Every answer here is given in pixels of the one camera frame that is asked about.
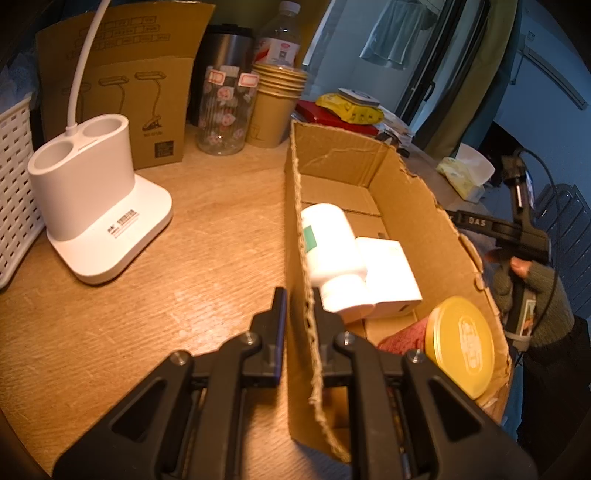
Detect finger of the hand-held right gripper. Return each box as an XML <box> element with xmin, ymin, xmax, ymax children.
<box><xmin>445</xmin><ymin>210</ymin><xmax>515</xmax><ymax>243</ymax></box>

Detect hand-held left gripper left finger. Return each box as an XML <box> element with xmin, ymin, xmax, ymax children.
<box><xmin>52</xmin><ymin>287</ymin><xmax>289</xmax><ymax>480</ymax></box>

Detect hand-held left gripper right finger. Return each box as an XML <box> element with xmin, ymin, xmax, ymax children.
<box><xmin>310</xmin><ymin>286</ymin><xmax>539</xmax><ymax>480</ymax></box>

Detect cardboard box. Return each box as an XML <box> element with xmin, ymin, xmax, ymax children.
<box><xmin>284</xmin><ymin>120</ymin><xmax>513</xmax><ymax>463</ymax></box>

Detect small white box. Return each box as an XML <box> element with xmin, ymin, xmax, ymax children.
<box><xmin>355</xmin><ymin>237</ymin><xmax>423</xmax><ymax>320</ymax></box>

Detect white plastic bottle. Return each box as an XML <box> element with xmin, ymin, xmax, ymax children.
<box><xmin>300</xmin><ymin>203</ymin><xmax>376</xmax><ymax>324</ymax></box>

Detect red jar with yellow lid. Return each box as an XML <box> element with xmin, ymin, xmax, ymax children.
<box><xmin>378</xmin><ymin>296</ymin><xmax>496</xmax><ymax>400</ymax></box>

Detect person's right forearm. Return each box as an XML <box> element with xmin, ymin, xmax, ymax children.
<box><xmin>517</xmin><ymin>318</ymin><xmax>591</xmax><ymax>457</ymax></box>

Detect person's right hand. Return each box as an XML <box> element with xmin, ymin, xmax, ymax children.
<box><xmin>485</xmin><ymin>249</ymin><xmax>575</xmax><ymax>348</ymax></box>

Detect grey bed headboard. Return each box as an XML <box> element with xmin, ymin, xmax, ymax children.
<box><xmin>531</xmin><ymin>182</ymin><xmax>585</xmax><ymax>319</ymax></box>

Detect tissue box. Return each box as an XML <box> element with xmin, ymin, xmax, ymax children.
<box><xmin>436</xmin><ymin>143</ymin><xmax>496</xmax><ymax>202</ymax></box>

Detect white plastic packet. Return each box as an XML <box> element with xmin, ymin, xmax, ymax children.
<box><xmin>379</xmin><ymin>111</ymin><xmax>416</xmax><ymax>144</ymax></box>

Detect narrow yellow curtain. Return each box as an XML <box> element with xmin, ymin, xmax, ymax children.
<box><xmin>425</xmin><ymin>0</ymin><xmax>509</xmax><ymax>160</ymax></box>

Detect white air conditioner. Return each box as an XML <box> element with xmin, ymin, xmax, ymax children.
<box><xmin>526</xmin><ymin>44</ymin><xmax>589</xmax><ymax>112</ymax></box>

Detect yellow wet wipes pack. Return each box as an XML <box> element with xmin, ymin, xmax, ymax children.
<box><xmin>316</xmin><ymin>92</ymin><xmax>385</xmax><ymax>124</ymax></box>

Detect small white device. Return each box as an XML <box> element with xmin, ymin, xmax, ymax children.
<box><xmin>337</xmin><ymin>88</ymin><xmax>380</xmax><ymax>107</ymax></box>

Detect flat red box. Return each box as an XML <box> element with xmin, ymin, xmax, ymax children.
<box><xmin>295</xmin><ymin>99</ymin><xmax>384</xmax><ymax>137</ymax></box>

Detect hanging pale clothes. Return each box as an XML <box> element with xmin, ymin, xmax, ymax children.
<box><xmin>359</xmin><ymin>0</ymin><xmax>432</xmax><ymax>71</ymax></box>

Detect stack of paper cups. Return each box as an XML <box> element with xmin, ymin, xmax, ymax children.
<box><xmin>247</xmin><ymin>62</ymin><xmax>308</xmax><ymax>149</ymax></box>

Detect white desk lamp base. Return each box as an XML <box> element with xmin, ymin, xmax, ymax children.
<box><xmin>28</xmin><ymin>0</ymin><xmax>174</xmax><ymax>285</ymax></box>

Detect flowered glass jar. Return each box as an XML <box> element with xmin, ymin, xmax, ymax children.
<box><xmin>197</xmin><ymin>65</ymin><xmax>259</xmax><ymax>155</ymax></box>

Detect clear water bottle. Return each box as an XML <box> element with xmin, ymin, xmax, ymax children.
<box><xmin>254</xmin><ymin>1</ymin><xmax>303</xmax><ymax>65</ymax></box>

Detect printed lamp packaging box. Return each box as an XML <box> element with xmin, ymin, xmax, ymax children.
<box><xmin>36</xmin><ymin>0</ymin><xmax>216</xmax><ymax>170</ymax></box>

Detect steel tumbler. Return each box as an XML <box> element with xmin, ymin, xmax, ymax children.
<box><xmin>191</xmin><ymin>23</ymin><xmax>254</xmax><ymax>127</ymax></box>

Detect white plastic basket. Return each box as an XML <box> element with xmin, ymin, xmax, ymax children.
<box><xmin>0</xmin><ymin>90</ymin><xmax>47</xmax><ymax>289</ymax></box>

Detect blue plastic bag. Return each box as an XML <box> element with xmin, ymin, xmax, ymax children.
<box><xmin>0</xmin><ymin>48</ymin><xmax>38</xmax><ymax>109</ymax></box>

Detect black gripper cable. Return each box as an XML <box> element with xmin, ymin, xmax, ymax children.
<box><xmin>515</xmin><ymin>148</ymin><xmax>561</xmax><ymax>365</ymax></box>

